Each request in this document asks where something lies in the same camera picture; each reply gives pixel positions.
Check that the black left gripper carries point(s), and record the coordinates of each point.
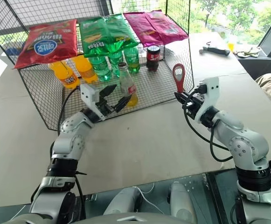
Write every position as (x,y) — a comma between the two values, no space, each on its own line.
(107,107)

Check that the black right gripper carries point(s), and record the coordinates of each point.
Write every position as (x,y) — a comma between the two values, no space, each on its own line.
(193,105)

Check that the red bottle opener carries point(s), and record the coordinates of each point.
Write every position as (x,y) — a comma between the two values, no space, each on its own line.
(179,75)

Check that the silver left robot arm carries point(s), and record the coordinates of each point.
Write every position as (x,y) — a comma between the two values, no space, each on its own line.
(67,144)

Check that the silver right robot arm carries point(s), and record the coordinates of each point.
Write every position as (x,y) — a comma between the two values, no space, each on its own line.
(242,142)

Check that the glass bottle with orange drink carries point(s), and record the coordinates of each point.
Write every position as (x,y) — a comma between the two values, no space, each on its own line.
(127,84)

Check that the green soda plastic bottle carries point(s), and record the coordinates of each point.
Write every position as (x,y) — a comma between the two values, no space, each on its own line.
(132,60)
(115,61)
(101,68)

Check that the orange soda plastic bottle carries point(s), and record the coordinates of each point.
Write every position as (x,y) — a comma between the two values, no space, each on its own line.
(85,68)
(66,77)

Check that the dark cola plastic bottle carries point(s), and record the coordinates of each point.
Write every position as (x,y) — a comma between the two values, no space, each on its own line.
(153,58)

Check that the green chips bag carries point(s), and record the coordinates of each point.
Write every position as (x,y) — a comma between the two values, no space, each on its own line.
(122,32)
(94,38)

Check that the magenta chips bag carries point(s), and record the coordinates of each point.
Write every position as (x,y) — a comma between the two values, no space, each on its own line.
(168,29)
(141,30)

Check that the yellow cup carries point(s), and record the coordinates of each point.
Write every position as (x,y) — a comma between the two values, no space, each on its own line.
(231,46)

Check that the pale work gloves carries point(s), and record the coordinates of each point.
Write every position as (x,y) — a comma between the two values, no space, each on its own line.
(246,52)

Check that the red chips bag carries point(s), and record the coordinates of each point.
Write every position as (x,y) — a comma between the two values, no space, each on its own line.
(49,44)

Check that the silver robot left leg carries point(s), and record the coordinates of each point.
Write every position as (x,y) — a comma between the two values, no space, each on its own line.
(122,200)

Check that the silver robot leg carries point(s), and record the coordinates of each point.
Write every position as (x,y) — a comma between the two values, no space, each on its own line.
(122,200)
(180,203)

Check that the silver robot right leg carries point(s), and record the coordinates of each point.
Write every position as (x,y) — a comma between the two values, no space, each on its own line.
(180,203)

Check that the blue object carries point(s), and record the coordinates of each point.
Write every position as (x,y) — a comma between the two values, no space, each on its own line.
(12,51)

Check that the grey robot torso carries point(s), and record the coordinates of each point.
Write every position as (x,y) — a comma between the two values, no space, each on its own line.
(91,218)

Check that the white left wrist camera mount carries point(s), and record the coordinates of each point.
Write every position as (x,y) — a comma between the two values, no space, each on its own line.
(89,94)

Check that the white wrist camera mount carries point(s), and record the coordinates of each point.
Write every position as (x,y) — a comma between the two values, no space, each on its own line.
(210,95)
(89,94)

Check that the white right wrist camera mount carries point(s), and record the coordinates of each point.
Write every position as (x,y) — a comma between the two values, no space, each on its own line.
(210,95)

